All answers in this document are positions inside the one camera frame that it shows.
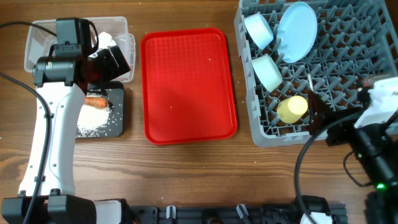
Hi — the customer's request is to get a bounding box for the white napkin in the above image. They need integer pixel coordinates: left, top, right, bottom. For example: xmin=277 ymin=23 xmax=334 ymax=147
xmin=90 ymin=32 xmax=116 ymax=52

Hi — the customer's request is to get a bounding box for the yellow plastic cup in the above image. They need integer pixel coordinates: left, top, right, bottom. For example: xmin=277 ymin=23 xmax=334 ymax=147
xmin=277 ymin=96 xmax=308 ymax=124

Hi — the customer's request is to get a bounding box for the white plastic spoon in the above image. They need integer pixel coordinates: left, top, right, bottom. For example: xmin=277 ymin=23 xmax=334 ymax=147
xmin=307 ymin=74 xmax=314 ymax=92

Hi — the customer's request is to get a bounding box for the orange carrot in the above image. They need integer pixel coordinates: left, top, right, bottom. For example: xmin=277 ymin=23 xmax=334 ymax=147
xmin=85 ymin=97 xmax=109 ymax=110

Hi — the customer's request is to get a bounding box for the white rice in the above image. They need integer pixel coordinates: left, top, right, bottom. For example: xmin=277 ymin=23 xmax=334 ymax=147
xmin=76 ymin=105 xmax=124 ymax=138

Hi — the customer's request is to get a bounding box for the green bowl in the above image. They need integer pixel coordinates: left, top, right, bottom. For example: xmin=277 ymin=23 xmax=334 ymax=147
xmin=252 ymin=55 xmax=282 ymax=92

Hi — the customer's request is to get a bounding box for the large light blue plate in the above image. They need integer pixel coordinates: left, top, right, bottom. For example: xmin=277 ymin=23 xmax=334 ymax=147
xmin=277 ymin=2 xmax=318 ymax=63

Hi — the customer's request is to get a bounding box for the light blue bowl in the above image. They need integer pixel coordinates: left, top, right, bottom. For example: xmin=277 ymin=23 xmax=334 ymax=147
xmin=244 ymin=13 xmax=274 ymax=50

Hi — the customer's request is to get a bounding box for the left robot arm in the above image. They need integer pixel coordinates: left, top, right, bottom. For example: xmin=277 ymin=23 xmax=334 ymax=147
xmin=1 ymin=17 xmax=135 ymax=223

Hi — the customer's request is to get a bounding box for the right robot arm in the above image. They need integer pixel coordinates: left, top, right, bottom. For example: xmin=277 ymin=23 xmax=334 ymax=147
xmin=294 ymin=91 xmax=397 ymax=223

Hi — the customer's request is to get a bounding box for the grey dishwasher rack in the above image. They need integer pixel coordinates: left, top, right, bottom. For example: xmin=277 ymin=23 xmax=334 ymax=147
xmin=234 ymin=1 xmax=397 ymax=147

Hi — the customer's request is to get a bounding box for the black plastic tray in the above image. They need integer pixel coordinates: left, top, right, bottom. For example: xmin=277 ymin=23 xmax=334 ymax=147
xmin=76 ymin=82 xmax=124 ymax=138

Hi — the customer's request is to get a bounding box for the clear plastic bin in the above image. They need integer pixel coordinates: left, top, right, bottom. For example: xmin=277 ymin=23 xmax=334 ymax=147
xmin=24 ymin=16 xmax=136 ymax=83

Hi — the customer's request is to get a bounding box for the red serving tray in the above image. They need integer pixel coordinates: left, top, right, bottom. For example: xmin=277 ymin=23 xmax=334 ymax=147
xmin=141 ymin=28 xmax=238 ymax=145

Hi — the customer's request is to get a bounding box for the left black cable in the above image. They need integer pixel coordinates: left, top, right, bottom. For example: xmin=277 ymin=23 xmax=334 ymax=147
xmin=0 ymin=20 xmax=100 ymax=224

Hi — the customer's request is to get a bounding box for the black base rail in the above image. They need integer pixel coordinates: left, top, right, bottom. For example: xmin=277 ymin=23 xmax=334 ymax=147
xmin=124 ymin=203 xmax=348 ymax=224

